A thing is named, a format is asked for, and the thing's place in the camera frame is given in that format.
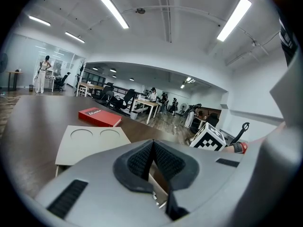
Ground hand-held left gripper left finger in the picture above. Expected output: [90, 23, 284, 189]
[113, 140, 155, 194]

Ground black coat rack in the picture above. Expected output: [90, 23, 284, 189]
[75, 61, 87, 96]

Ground black and red wristwatch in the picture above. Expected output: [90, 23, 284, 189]
[231, 141, 249, 154]

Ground white garment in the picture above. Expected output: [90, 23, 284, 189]
[184, 104, 202, 129]

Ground red book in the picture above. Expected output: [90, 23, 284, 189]
[78, 106, 123, 128]

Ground grey case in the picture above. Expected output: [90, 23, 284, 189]
[54, 125, 170, 209]

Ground person's right forearm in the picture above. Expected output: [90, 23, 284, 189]
[224, 122, 286, 153]

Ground long ceiling light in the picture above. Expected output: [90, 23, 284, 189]
[99, 0, 130, 30]
[64, 31, 86, 44]
[216, 0, 252, 43]
[28, 15, 52, 27]

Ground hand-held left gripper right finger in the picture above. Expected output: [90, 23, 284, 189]
[153, 140, 200, 221]

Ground black office chair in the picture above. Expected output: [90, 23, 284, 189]
[110, 88, 136, 115]
[93, 90, 115, 106]
[53, 71, 71, 92]
[101, 82, 115, 92]

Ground small desk black legs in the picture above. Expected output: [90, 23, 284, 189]
[5, 70, 24, 91]

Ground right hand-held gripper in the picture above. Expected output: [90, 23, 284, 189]
[189, 122, 227, 152]

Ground black metal railing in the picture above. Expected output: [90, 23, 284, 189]
[113, 85, 149, 98]

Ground wooden desk white legs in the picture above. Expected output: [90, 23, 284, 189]
[76, 82, 105, 97]
[132, 99, 161, 124]

